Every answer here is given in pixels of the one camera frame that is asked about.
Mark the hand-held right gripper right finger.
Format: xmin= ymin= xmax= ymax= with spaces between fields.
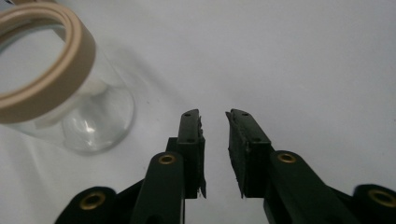
xmin=225 ymin=108 xmax=362 ymax=224

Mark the clear glass jar beige rim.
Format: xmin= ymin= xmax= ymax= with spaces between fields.
xmin=0 ymin=1 xmax=136 ymax=156

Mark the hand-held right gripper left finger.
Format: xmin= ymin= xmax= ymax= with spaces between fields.
xmin=130 ymin=108 xmax=207 ymax=224

